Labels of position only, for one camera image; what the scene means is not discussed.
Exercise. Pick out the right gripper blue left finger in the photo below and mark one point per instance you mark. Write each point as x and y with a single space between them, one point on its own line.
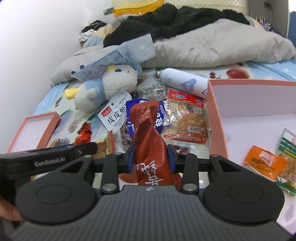
130 154

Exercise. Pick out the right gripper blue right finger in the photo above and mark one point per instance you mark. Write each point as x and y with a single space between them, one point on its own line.
172 157

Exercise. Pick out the blue noodle snack packet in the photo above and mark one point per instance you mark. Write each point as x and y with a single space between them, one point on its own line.
142 114

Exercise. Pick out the white shrimp snack packet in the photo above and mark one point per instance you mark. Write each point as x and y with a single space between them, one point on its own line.
113 115

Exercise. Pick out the orange seasoning packet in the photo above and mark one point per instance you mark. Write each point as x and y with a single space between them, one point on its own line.
264 163

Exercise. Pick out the green striped snack packet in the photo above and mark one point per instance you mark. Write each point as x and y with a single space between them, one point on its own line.
286 149

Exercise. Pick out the person's hand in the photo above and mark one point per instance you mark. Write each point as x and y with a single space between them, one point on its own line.
9 211

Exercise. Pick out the yellow red cracker packet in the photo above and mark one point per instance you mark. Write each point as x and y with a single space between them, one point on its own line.
104 147

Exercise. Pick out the red clear crispy snack packet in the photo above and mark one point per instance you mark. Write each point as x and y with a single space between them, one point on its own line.
185 119

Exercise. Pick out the small clear silver wrapper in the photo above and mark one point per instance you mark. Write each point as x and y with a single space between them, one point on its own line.
157 91

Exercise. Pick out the white blue plush toy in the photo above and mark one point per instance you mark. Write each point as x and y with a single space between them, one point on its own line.
91 94

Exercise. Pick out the white spray bottle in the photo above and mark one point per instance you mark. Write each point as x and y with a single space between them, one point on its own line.
184 81

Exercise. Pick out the pink storage box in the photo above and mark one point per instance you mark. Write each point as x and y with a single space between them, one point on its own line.
243 113

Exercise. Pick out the light blue paper bag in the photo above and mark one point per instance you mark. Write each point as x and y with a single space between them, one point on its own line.
122 55

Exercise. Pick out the black clothing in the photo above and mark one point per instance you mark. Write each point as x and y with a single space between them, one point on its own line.
167 21

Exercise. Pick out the grey blanket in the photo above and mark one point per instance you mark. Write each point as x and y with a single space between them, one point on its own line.
224 42

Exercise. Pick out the yellow bag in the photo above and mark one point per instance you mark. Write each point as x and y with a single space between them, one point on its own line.
135 7

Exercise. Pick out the white shelf cabinet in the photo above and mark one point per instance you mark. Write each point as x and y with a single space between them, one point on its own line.
276 12

